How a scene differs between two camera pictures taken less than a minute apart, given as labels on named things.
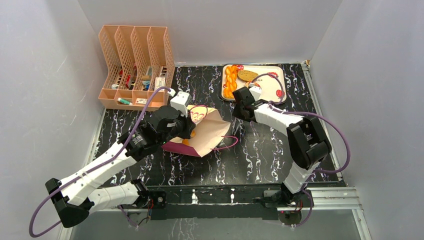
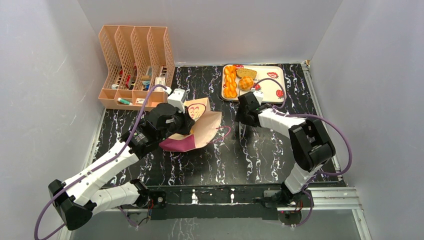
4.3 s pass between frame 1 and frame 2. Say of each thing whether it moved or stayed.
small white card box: stayed
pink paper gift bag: moved
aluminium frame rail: stayed
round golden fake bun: moved
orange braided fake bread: stayed
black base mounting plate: stayed
